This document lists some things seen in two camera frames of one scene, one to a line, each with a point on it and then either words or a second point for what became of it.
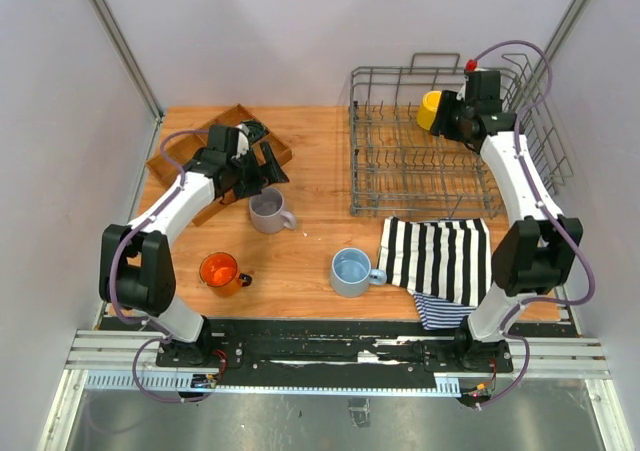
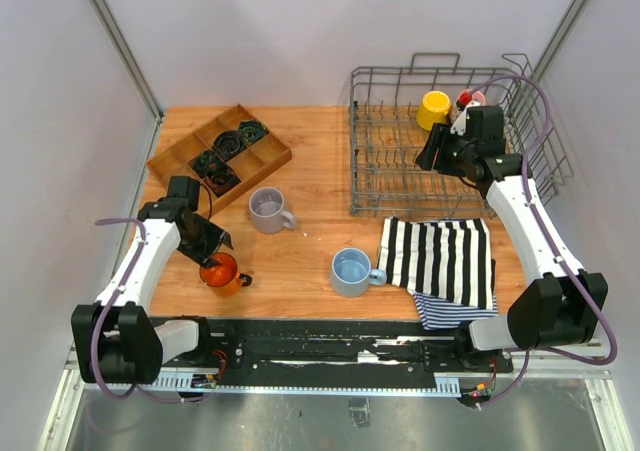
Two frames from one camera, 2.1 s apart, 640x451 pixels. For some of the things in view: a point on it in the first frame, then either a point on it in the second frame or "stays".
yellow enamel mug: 427,108 stays
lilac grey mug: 266,211 stays
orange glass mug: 220,272 stays
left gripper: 260,179 → 216,236
